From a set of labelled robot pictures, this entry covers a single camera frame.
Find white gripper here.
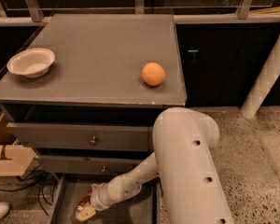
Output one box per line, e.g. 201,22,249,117
76,184,110,221

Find red coke can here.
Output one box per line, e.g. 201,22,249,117
77,189,92,212

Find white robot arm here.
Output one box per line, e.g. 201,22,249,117
75,107,234,224

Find grey open bottom drawer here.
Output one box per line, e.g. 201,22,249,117
47,175,161,224

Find grey middle drawer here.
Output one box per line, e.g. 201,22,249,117
35,155,141,175

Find grey top drawer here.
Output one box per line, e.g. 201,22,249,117
7,122,153,151

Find grey drawer cabinet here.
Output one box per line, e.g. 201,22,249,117
0,13,188,224

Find light wooden box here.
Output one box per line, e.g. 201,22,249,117
0,113,35,176

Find orange fruit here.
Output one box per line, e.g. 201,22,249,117
141,63,165,86

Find white paper bowl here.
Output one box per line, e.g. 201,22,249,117
7,48,55,78

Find metal glass railing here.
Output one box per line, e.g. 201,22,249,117
0,0,280,26

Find white diagonal pole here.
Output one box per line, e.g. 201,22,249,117
240,35,280,119

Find dark blue floor cables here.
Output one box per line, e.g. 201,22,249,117
0,165,59,217

